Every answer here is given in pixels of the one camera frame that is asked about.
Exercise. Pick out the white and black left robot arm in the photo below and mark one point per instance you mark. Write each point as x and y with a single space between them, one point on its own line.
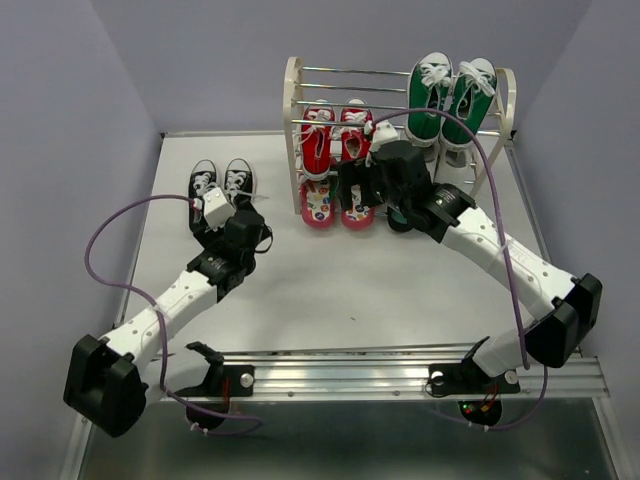
112 379

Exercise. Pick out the left dark green loafer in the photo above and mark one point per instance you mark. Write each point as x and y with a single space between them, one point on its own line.
397 221

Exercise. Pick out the black canvas sneaker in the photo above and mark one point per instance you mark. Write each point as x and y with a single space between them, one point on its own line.
240 185
203 178

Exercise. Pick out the cream shoe shelf chrome bars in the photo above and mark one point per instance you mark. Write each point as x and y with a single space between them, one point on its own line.
495 130

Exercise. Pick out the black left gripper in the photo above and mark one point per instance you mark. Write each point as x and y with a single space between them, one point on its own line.
209 238

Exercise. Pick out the aluminium mounting rail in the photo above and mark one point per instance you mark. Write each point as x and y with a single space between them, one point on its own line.
374 376

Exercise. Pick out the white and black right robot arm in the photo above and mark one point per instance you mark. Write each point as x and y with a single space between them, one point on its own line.
563 308

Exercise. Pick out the pink slipper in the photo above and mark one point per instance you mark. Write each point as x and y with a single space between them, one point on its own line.
317 198
359 216

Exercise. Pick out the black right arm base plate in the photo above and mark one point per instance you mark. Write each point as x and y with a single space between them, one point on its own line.
450 378

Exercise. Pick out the green canvas sneaker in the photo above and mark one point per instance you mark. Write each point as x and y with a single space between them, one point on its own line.
473 92
428 87

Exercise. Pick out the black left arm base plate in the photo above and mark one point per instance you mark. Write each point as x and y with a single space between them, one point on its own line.
228 381

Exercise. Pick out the red canvas sneaker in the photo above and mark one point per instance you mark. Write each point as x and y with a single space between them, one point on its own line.
354 143
315 140

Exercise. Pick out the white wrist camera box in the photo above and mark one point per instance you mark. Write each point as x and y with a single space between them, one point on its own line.
380 134
216 208

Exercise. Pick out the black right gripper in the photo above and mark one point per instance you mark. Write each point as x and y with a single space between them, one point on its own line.
356 172

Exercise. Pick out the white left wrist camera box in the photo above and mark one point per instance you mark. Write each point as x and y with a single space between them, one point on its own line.
216 208

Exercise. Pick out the right white sneaker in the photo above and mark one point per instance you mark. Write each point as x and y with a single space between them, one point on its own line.
454 167

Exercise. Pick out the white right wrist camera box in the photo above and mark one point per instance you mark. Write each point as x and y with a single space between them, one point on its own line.
380 134

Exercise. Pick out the left green canvas sneaker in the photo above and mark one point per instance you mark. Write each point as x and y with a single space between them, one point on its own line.
428 87

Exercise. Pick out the right green canvas sneaker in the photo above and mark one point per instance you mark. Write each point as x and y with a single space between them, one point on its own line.
473 92

